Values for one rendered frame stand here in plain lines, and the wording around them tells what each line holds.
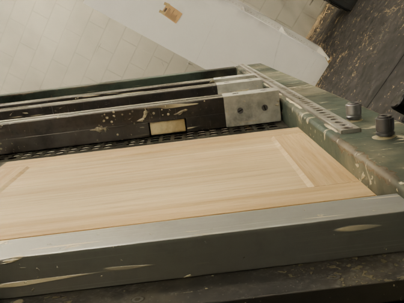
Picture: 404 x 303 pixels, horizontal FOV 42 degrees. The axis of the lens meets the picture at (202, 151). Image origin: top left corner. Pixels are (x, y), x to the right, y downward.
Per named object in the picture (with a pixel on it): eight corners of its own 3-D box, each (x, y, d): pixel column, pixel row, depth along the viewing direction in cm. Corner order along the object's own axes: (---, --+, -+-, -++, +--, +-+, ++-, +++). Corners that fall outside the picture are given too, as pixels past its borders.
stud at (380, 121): (397, 137, 71) (397, 115, 70) (379, 139, 71) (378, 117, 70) (391, 133, 73) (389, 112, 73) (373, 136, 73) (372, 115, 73)
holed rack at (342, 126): (361, 131, 77) (361, 127, 77) (341, 134, 77) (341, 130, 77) (244, 65, 238) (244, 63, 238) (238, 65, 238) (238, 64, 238)
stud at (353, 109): (364, 120, 85) (363, 102, 84) (348, 122, 85) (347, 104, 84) (359, 118, 87) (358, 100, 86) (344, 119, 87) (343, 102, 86)
